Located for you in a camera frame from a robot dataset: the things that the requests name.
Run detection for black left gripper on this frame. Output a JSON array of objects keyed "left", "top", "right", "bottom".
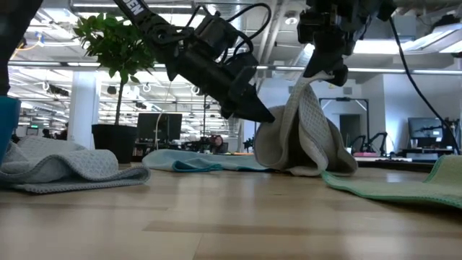
[{"left": 164, "top": 35, "right": 276, "bottom": 124}]

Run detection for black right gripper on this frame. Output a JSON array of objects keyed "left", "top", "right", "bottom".
[{"left": 302, "top": 0, "right": 372, "bottom": 87}]

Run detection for light blue teal-edged towel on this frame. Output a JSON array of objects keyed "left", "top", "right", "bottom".
[{"left": 141, "top": 149, "right": 271, "bottom": 173}]

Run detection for beige grey microfiber towel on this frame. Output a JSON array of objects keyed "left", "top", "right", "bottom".
[{"left": 253, "top": 71, "right": 359, "bottom": 177}]

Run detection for green microfiber towel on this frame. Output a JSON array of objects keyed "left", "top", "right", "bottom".
[{"left": 321, "top": 155, "right": 462, "bottom": 210}]

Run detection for grey waffle microfiber towel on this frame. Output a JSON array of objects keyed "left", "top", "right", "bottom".
[{"left": 0, "top": 136, "right": 152, "bottom": 194}]

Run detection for person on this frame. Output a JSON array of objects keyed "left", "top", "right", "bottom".
[{"left": 210, "top": 134, "right": 229, "bottom": 155}]

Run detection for black computer monitor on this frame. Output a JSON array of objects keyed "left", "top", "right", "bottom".
[{"left": 136, "top": 113, "right": 183, "bottom": 142}]

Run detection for black background robot arms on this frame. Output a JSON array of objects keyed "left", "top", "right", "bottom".
[{"left": 349, "top": 131, "right": 389, "bottom": 153}]

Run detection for dark monitor on desk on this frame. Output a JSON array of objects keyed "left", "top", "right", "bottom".
[{"left": 408, "top": 117, "right": 444, "bottom": 140}]

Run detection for black plant pot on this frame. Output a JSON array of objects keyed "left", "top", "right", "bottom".
[{"left": 91, "top": 123, "right": 138, "bottom": 164}]

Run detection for green leafy plant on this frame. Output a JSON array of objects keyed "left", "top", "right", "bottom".
[{"left": 71, "top": 12, "right": 158, "bottom": 126}]

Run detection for white building pillar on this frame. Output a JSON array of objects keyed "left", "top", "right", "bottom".
[{"left": 68, "top": 71, "right": 100, "bottom": 151}]

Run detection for teal plastic bin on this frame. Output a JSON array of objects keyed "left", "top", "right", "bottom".
[{"left": 0, "top": 95, "right": 22, "bottom": 163}]

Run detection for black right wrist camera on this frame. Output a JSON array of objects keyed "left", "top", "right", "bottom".
[{"left": 297, "top": 12, "right": 331, "bottom": 43}]

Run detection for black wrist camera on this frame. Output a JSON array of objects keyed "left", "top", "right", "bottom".
[
  {"left": 297, "top": 12, "right": 331, "bottom": 43},
  {"left": 194, "top": 10, "right": 240, "bottom": 55}
]

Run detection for black rectangular stand frame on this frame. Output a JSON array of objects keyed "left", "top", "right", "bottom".
[{"left": 319, "top": 97, "right": 370, "bottom": 152}]

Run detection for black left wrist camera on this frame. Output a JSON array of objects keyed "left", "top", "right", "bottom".
[{"left": 194, "top": 10, "right": 240, "bottom": 55}]

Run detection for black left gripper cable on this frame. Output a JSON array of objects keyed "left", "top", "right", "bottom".
[{"left": 187, "top": 2, "right": 272, "bottom": 66}]

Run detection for black hanging cable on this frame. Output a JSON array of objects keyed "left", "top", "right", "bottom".
[{"left": 388, "top": 17, "right": 462, "bottom": 155}]

